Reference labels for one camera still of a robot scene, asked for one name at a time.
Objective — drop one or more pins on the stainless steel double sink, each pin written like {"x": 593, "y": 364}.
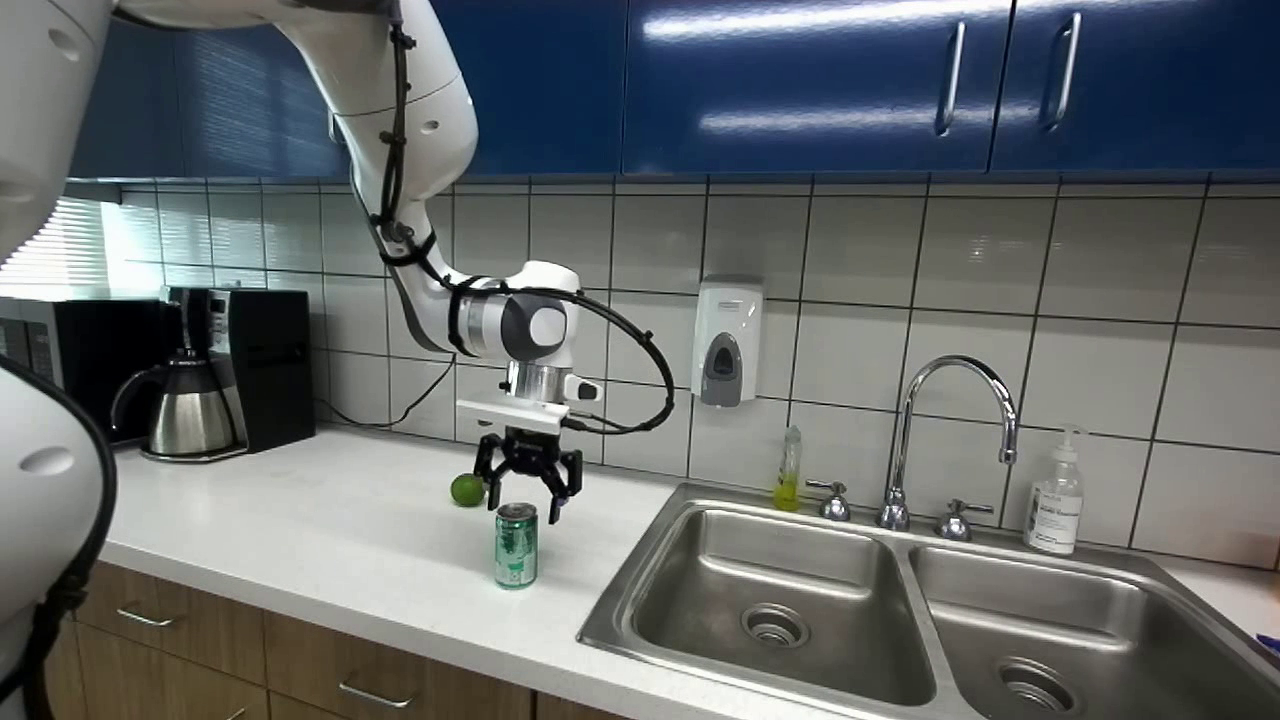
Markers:
{"x": 801, "y": 602}

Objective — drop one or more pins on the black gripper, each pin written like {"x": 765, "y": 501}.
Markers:
{"x": 531, "y": 449}

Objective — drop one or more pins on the black coffee maker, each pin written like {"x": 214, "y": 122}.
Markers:
{"x": 275, "y": 375}

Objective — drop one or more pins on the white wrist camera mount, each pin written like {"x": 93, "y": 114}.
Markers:
{"x": 532, "y": 418}

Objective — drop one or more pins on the chrome gooseneck faucet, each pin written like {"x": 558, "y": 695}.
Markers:
{"x": 897, "y": 455}

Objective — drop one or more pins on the wooden base cabinets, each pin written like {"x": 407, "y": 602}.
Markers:
{"x": 265, "y": 643}

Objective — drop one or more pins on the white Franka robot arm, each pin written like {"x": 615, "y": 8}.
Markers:
{"x": 426, "y": 104}

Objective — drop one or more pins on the clear pump soap bottle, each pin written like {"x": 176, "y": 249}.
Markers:
{"x": 1056, "y": 514}

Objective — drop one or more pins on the blue glossy wall cabinets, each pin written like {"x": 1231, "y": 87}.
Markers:
{"x": 801, "y": 80}

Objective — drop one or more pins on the black microwave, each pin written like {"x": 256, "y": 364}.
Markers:
{"x": 80, "y": 360}

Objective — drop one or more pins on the steel coffee carafe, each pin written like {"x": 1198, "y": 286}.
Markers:
{"x": 187, "y": 413}

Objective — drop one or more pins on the green dish soap bottle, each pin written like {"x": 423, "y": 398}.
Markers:
{"x": 789, "y": 486}

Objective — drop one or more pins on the white wall soap dispenser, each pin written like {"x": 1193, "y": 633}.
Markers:
{"x": 727, "y": 335}

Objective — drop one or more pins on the green soda can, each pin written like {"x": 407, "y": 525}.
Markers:
{"x": 516, "y": 551}

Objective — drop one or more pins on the green lime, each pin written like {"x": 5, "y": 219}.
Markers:
{"x": 466, "y": 492}

